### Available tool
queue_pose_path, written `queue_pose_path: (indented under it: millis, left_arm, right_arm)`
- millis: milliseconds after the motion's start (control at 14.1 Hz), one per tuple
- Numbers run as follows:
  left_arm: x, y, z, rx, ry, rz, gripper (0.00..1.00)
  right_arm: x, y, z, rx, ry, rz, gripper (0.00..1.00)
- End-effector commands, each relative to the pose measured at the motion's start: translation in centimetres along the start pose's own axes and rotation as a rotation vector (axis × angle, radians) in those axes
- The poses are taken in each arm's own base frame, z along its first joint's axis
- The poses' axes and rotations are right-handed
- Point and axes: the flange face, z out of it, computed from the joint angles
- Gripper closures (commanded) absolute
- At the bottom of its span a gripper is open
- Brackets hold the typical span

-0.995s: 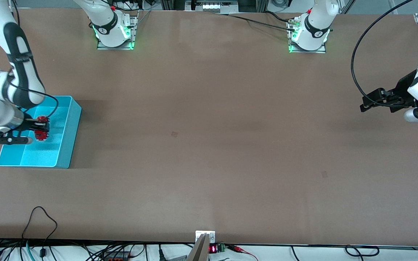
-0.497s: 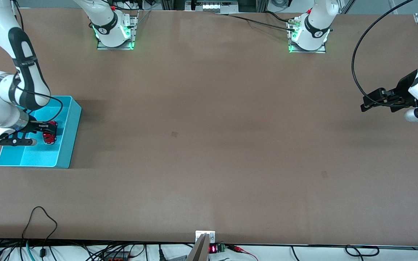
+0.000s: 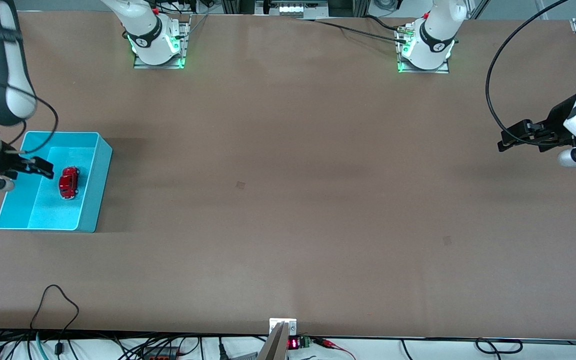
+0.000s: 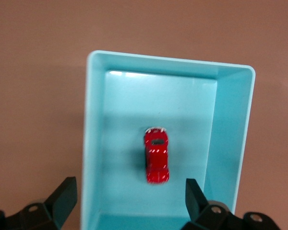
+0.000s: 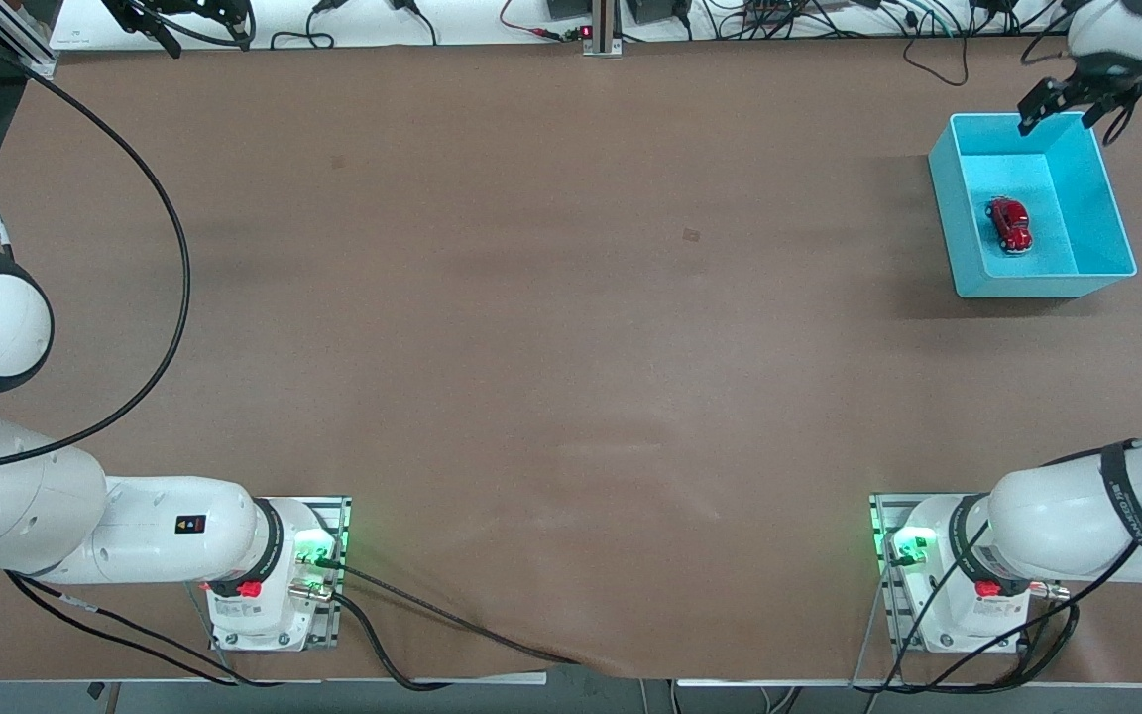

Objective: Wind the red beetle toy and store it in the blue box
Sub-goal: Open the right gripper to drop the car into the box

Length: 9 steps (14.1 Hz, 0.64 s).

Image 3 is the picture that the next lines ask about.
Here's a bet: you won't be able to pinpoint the red beetle toy car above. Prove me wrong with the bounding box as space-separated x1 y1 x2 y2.
57 165 81 201

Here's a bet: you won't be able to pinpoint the blue plastic box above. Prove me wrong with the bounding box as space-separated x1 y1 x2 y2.
0 131 114 234

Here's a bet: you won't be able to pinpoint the black orange power strip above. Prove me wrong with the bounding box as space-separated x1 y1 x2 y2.
140 345 179 360

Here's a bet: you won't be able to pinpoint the lit white equipment panel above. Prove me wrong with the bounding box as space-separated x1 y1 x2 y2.
255 0 330 20

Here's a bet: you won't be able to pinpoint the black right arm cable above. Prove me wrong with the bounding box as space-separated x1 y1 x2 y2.
0 65 60 155

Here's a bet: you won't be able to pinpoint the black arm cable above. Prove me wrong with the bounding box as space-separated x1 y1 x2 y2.
0 65 60 155
485 0 576 149

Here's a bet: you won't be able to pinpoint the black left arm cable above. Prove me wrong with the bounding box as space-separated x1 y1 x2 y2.
485 0 576 149

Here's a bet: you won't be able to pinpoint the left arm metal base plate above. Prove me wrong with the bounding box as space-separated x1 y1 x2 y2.
396 25 451 75

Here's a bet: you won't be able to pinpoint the thin black looped cable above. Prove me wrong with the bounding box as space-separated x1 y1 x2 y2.
30 284 80 353

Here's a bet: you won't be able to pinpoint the teal cable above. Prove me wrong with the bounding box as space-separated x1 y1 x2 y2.
35 332 50 360

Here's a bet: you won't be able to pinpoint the short black table cable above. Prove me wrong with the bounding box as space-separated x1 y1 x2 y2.
364 15 400 32

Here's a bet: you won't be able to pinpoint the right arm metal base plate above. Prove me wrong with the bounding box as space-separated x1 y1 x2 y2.
133 15 192 70

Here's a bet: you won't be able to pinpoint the long black table cable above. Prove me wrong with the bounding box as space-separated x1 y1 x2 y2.
295 18 409 44

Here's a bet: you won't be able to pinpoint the black coiled cable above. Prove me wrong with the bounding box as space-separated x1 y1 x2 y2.
400 338 524 360

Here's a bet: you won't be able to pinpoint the red clip wires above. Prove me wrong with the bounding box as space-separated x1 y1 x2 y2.
310 337 357 360

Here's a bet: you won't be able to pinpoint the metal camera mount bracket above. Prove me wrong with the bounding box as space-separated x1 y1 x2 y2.
257 318 298 360

